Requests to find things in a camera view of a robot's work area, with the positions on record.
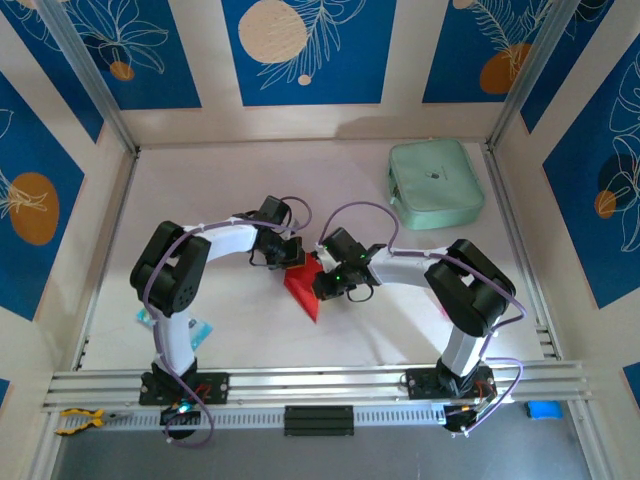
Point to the red square paper sheet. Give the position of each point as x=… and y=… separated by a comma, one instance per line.
x=302, y=290

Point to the blue sponge block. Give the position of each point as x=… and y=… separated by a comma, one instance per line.
x=544, y=411

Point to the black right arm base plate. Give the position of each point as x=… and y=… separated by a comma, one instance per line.
x=422, y=382

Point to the black right controller board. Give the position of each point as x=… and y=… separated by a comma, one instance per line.
x=467, y=417

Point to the aluminium corner post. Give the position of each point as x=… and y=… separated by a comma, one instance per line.
x=530, y=75
x=85, y=75

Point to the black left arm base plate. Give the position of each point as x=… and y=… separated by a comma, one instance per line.
x=215, y=387

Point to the mint green zip pouch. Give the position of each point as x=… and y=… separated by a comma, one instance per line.
x=435, y=180

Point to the black ribbed bracket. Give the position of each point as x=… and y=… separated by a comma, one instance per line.
x=319, y=421

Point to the blue white plastic packet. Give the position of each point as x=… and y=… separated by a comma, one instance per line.
x=202, y=334

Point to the aluminium table side rail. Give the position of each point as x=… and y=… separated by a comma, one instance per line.
x=520, y=225
x=107, y=260

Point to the black controller board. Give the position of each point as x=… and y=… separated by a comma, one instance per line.
x=467, y=417
x=180, y=412

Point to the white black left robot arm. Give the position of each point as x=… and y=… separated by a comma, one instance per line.
x=230, y=242

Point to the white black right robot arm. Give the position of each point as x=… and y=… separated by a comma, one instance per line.
x=400, y=272

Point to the black left controller board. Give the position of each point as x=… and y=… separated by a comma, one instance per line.
x=180, y=412

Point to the small blue white wrapper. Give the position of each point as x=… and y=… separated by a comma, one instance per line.
x=146, y=318

